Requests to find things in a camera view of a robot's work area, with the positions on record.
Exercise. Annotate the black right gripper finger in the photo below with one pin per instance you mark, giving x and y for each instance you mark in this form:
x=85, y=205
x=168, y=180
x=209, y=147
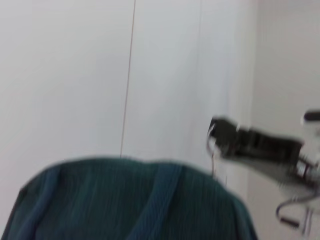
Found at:
x=225, y=128
x=225, y=147

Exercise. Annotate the dark teal insulated bag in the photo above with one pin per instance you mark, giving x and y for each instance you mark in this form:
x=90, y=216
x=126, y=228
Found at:
x=112, y=200

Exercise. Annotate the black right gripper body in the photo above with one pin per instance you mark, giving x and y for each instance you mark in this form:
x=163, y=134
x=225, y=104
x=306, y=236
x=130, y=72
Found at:
x=270, y=152

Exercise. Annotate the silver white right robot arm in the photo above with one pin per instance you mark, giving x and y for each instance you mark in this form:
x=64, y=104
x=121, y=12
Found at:
x=311, y=170

